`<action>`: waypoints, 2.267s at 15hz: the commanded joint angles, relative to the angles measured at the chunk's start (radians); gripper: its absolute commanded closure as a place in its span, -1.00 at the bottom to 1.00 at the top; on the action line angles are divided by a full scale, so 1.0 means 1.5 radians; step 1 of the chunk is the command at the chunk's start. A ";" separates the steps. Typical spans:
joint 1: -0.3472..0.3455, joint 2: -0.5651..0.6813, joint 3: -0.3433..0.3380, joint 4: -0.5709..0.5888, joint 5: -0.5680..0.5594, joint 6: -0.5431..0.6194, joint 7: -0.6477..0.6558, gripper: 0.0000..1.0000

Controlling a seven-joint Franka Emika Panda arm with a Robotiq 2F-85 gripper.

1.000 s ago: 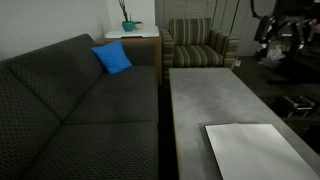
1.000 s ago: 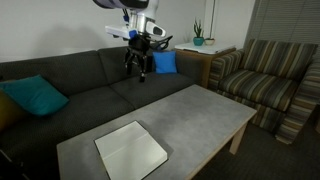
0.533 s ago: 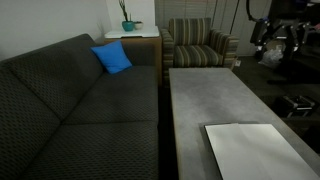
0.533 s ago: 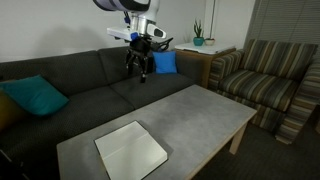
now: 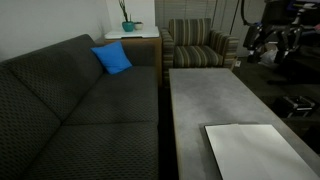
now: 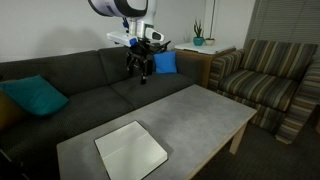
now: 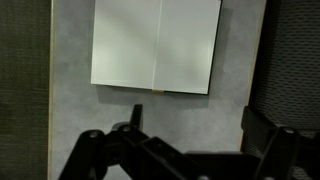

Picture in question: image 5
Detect teal pot with plant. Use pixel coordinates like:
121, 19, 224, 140
117, 0, 136, 33

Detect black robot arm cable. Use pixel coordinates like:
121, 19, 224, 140
239, 0, 256, 28

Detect white flat board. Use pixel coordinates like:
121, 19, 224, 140
103, 25, 161, 41

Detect dark grey patterned sofa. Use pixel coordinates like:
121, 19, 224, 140
0, 33, 164, 180

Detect wooden side table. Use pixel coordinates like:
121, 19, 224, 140
95, 35, 164, 88

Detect closet doors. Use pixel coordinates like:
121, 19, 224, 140
213, 0, 266, 58

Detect cardboard box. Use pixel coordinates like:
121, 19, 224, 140
264, 41, 280, 54

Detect small white plant pot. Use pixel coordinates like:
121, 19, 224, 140
133, 21, 145, 31

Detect white plastic bag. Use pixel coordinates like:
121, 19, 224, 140
258, 49, 280, 70

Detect striped armchair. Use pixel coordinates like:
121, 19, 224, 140
159, 17, 241, 89

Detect window blinds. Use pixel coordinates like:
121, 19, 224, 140
154, 0, 218, 30

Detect blue pillow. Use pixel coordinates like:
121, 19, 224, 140
89, 40, 134, 76

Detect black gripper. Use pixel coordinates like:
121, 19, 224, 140
243, 0, 304, 64

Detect black silver box device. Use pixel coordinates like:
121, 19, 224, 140
272, 95, 317, 119

